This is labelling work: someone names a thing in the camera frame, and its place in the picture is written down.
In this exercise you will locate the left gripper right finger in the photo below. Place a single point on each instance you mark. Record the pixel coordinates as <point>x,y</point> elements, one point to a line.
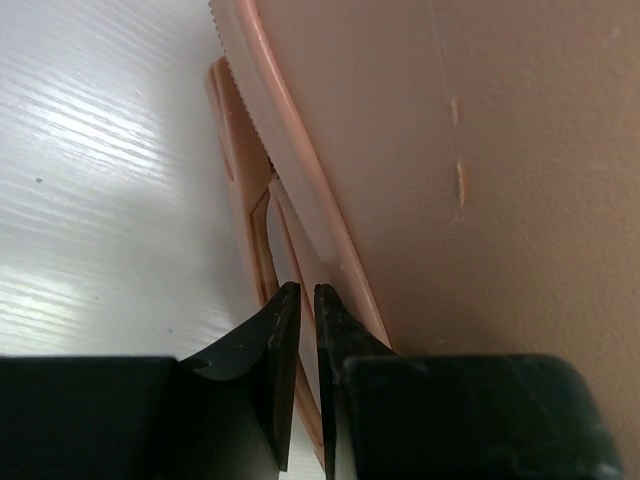
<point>359,401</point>

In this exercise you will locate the pink hard-shell suitcase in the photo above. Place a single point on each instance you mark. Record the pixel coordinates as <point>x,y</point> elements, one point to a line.
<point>465,174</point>

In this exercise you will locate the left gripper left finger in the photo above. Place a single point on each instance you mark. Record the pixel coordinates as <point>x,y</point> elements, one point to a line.
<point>237,395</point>

